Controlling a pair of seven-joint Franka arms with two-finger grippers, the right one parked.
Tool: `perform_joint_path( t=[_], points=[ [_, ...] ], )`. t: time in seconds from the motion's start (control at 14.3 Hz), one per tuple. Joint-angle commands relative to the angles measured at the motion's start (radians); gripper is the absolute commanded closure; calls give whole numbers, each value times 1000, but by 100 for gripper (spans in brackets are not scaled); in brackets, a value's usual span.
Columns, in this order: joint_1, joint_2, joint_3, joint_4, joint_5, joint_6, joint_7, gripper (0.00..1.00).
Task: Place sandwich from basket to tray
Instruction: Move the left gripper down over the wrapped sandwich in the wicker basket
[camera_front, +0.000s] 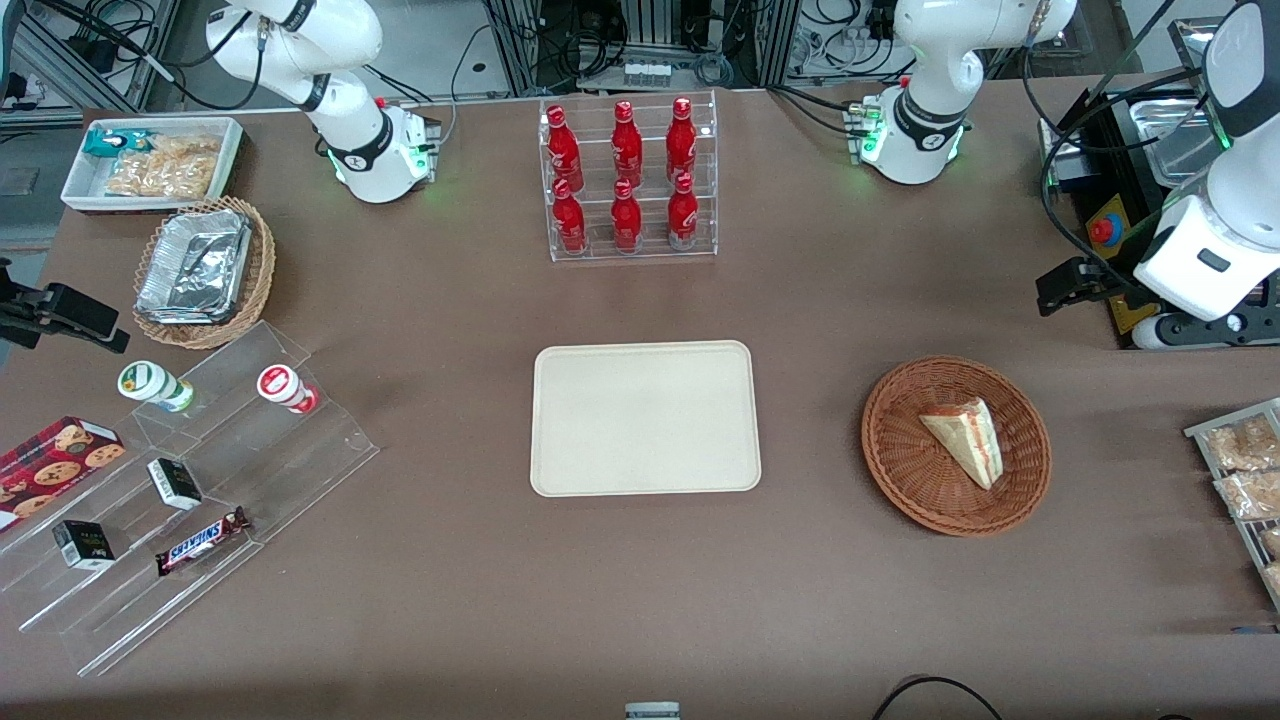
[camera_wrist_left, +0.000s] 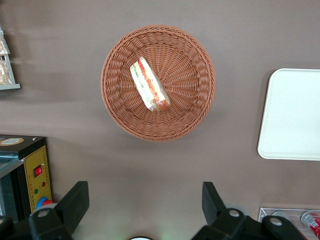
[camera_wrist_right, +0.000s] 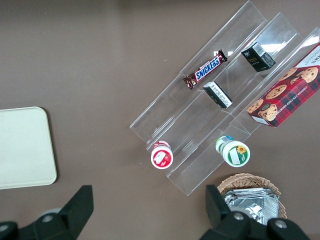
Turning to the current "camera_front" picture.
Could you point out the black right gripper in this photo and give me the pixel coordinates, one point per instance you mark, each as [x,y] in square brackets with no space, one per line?
[22,312]

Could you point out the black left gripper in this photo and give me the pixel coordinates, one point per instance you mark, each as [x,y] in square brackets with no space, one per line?
[1103,281]

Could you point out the triangular sandwich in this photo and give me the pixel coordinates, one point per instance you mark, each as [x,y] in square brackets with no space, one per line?
[965,435]

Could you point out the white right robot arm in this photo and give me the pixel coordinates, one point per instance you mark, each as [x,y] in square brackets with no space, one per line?
[345,150]

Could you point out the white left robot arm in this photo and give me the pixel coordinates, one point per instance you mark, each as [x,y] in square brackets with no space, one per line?
[930,80]

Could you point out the silver foil tray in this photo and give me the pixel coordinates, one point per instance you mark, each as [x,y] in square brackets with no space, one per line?
[195,265]

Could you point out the oval tan wicker basket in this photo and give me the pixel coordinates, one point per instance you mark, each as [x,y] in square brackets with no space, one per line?
[262,270]

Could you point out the tray with snack bags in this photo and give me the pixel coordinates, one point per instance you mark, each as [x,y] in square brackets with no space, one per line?
[1200,430]

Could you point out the round brown wicker basket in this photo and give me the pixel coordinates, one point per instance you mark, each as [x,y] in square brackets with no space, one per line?
[900,450]

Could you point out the beige plastic tray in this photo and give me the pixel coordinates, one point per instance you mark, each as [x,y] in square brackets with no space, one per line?
[645,420]

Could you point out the green lid drink cup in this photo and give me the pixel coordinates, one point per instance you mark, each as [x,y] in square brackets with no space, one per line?
[150,383]

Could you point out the black hot food display case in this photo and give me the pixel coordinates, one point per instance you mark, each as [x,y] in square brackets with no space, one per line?
[1110,180]

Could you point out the white rectangular bin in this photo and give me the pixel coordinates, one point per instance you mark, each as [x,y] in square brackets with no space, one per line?
[80,190]

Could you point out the red cookie box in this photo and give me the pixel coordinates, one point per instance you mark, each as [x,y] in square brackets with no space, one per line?
[55,465]

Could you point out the clear bag of chips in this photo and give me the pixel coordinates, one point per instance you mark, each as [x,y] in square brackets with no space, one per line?
[165,170]

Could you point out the small black box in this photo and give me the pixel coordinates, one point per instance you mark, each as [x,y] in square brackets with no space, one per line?
[174,483]
[83,545]

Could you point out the teal snack packet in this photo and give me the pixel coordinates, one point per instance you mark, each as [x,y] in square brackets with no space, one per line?
[105,143]

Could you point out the steel food pan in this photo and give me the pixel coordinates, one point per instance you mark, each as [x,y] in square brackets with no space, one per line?
[1165,135]

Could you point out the red lid drink cup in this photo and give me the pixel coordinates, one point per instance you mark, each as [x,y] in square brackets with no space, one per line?
[282,386]

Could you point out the clear acrylic stepped stand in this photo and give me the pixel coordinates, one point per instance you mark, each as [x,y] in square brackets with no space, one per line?
[290,460]

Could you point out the clear bag of fried snacks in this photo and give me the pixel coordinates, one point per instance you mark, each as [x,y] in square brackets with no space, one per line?
[1250,495]
[1272,542]
[1240,445]

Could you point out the brown Snickers bar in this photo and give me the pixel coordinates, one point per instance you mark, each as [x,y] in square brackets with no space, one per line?
[200,541]

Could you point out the red cola bottle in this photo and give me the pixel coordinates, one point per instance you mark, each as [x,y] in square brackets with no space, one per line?
[569,222]
[627,145]
[626,220]
[564,150]
[683,215]
[681,140]

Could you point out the clear acrylic bottle rack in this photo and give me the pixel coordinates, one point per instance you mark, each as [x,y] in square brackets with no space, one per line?
[655,240]

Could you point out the white power strip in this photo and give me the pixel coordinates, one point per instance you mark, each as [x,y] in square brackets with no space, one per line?
[645,73]

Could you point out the grey box at table edge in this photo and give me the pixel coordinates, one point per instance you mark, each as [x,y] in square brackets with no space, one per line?
[652,712]

